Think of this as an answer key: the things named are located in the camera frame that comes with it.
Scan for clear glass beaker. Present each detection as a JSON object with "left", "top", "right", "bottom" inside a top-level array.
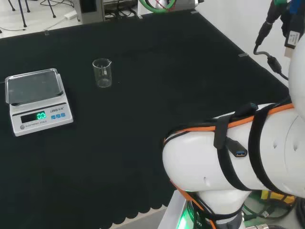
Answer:
[{"left": 92, "top": 58, "right": 113, "bottom": 89}]

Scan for black bench cloth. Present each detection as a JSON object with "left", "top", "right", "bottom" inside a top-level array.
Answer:
[{"left": 0, "top": 10, "right": 293, "bottom": 226}]

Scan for white electronic balance steel pan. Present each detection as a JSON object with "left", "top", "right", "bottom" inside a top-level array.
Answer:
[{"left": 4, "top": 68, "right": 74, "bottom": 137}]

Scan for yellow stop button red cap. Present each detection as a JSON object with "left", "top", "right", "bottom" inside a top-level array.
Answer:
[{"left": 260, "top": 189, "right": 296, "bottom": 206}]

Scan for black plug with white label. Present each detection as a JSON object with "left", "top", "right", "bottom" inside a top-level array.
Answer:
[{"left": 280, "top": 0, "right": 305, "bottom": 58}]

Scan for black tripod legs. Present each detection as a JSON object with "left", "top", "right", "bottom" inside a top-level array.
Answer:
[{"left": 7, "top": 0, "right": 57, "bottom": 28}]

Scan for orange cable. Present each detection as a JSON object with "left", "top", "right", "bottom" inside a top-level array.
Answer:
[{"left": 163, "top": 103, "right": 294, "bottom": 145}]

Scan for green cable loop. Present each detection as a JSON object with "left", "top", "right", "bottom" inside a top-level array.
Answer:
[{"left": 139, "top": 0, "right": 177, "bottom": 13}]

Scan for black cable with ferrite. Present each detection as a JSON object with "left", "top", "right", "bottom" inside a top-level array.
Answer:
[{"left": 253, "top": 0, "right": 290, "bottom": 81}]

